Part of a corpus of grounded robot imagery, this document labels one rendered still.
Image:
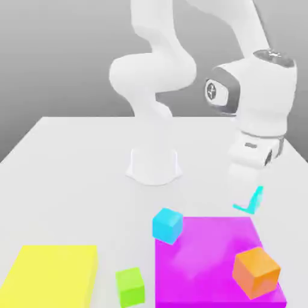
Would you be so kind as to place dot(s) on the small green cube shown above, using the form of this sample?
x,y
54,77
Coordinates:
x,y
130,287

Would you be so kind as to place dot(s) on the small orange cube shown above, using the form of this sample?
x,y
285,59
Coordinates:
x,y
256,272

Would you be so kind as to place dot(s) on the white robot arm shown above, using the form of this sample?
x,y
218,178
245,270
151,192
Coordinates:
x,y
154,72

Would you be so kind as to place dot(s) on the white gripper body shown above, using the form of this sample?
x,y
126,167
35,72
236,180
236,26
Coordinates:
x,y
241,179

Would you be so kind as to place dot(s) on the large yellow box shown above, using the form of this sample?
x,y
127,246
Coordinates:
x,y
48,276

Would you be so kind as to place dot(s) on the large magenta box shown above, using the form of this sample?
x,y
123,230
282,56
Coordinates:
x,y
207,269

